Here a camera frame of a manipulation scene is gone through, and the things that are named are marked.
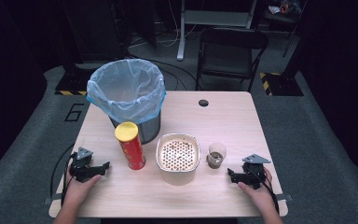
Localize person's left hand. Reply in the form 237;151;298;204
62;173;103;209

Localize red chips can yellow lid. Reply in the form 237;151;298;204
114;120;146;171

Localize dark cart with clutter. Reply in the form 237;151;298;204
260;0;310;59

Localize black folding chair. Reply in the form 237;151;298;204
195;26;270;93

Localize grey metal table bracket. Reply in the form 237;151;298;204
42;192;63;206
274;192;295;203

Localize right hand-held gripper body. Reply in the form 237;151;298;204
241;153;272;190

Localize clear plastic cup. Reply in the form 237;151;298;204
205;142;227;170

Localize black mesh trash can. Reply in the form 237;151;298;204
108;109;162;146

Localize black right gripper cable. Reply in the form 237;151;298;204
252;166;280;217

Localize cream square strainer container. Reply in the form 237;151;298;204
155;133;201;187

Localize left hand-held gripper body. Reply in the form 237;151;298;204
68;147;104;184

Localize white floor cables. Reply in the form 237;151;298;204
154;0;198;49

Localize grey metal desk frame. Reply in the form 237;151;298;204
175;0;258;62

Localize black floor cables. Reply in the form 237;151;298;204
126;53;200;91

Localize blue plastic bin liner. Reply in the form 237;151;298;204
86;58;168;126

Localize person's right hand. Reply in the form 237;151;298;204
237;167;276;213

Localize black hazard-striped floor plate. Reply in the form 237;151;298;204
54;72;90;97
258;71;305;97

